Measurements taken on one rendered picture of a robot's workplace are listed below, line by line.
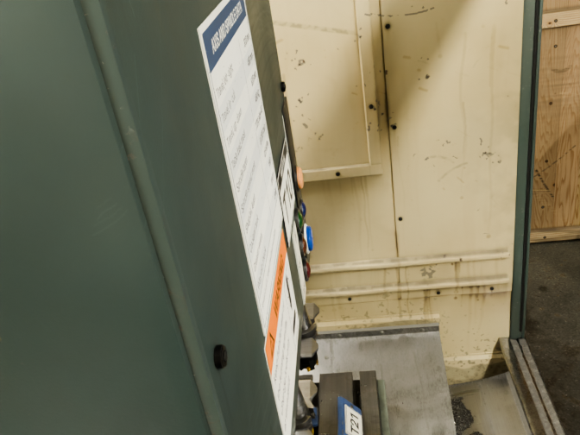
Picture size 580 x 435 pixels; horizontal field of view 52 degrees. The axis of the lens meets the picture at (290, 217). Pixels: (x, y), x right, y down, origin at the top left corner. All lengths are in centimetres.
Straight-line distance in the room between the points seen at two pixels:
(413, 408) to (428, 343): 19
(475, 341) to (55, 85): 165
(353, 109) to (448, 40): 25
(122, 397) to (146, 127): 12
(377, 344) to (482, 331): 29
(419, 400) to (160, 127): 147
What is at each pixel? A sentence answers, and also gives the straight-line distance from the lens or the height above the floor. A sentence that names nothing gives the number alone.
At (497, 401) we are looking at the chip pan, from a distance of 182.
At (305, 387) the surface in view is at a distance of 109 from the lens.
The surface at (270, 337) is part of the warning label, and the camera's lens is 42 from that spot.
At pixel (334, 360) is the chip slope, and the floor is 82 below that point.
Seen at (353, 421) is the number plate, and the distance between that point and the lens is 140.
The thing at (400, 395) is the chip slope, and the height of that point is 78.
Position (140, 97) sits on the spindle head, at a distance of 22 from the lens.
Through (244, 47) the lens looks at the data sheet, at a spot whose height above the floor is 189.
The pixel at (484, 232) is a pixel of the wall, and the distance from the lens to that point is 158.
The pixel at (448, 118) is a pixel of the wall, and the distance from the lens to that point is 143.
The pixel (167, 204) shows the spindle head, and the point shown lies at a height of 188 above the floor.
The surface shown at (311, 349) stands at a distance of 116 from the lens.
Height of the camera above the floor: 198
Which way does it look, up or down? 29 degrees down
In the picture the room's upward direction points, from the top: 10 degrees counter-clockwise
